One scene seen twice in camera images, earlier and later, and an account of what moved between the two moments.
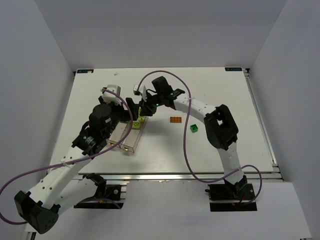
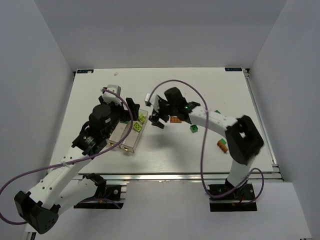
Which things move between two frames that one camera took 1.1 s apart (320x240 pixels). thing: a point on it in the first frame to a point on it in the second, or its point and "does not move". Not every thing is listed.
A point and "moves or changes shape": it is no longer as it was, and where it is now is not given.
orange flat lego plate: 175,119 does not move
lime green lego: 136,125 moves or changes shape
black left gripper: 131,107 does not move
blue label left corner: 85,71 does not move
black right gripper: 145,106 to 161,110
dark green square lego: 194,128 does not move
